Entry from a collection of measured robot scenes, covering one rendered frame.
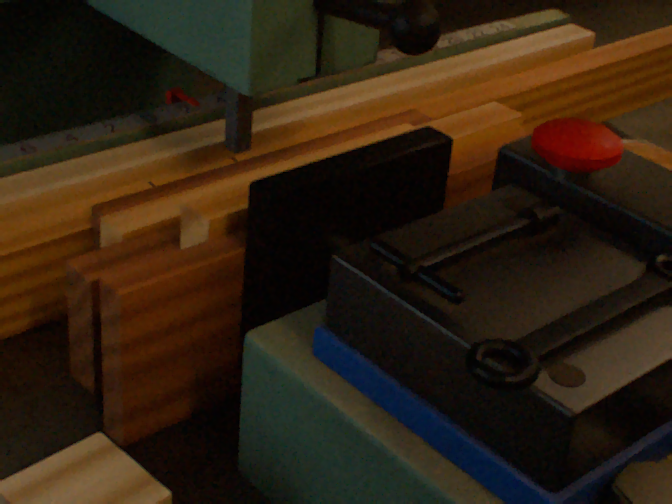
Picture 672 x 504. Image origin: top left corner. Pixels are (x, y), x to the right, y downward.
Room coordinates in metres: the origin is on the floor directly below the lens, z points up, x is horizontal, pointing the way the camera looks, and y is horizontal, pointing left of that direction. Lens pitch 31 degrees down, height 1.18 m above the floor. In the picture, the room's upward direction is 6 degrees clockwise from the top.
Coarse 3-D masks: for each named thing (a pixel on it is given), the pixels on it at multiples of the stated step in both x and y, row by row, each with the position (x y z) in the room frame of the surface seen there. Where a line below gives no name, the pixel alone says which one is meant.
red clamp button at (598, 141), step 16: (544, 128) 0.35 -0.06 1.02; (560, 128) 0.35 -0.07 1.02; (576, 128) 0.35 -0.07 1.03; (592, 128) 0.36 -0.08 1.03; (608, 128) 0.36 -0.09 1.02; (544, 144) 0.35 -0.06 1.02; (560, 144) 0.34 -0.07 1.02; (576, 144) 0.34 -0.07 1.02; (592, 144) 0.34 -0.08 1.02; (608, 144) 0.35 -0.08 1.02; (560, 160) 0.34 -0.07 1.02; (576, 160) 0.34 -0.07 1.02; (592, 160) 0.34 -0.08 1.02; (608, 160) 0.34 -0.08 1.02
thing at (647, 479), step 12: (624, 468) 0.25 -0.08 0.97; (636, 468) 0.25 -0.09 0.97; (648, 468) 0.25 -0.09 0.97; (660, 468) 0.25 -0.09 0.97; (624, 480) 0.24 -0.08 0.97; (636, 480) 0.24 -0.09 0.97; (648, 480) 0.24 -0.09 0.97; (660, 480) 0.24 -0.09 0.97; (612, 492) 0.24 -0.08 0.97; (624, 492) 0.24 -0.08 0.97; (636, 492) 0.24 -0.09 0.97; (648, 492) 0.24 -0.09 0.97; (660, 492) 0.24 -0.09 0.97
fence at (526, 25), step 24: (528, 24) 0.66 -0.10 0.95; (552, 24) 0.67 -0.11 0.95; (456, 48) 0.61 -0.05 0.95; (480, 48) 0.62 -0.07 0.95; (360, 72) 0.56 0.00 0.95; (384, 72) 0.57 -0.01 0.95; (264, 96) 0.52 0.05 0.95; (288, 96) 0.53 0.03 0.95; (192, 120) 0.49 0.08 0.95; (216, 120) 0.50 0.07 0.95; (96, 144) 0.45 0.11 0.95; (120, 144) 0.46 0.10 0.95; (0, 168) 0.42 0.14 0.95; (24, 168) 0.43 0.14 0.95
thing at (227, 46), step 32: (96, 0) 0.48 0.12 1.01; (128, 0) 0.47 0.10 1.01; (160, 0) 0.45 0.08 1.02; (192, 0) 0.43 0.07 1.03; (224, 0) 0.42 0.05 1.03; (256, 0) 0.41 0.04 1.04; (288, 0) 0.42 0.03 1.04; (160, 32) 0.45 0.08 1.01; (192, 32) 0.43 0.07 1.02; (224, 32) 0.42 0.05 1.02; (256, 32) 0.41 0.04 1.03; (288, 32) 0.42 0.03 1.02; (320, 32) 0.43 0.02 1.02; (352, 32) 0.44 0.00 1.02; (192, 64) 0.44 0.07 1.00; (224, 64) 0.42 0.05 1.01; (256, 64) 0.41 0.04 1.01; (288, 64) 0.42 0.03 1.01; (320, 64) 0.43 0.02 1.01; (352, 64) 0.44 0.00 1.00
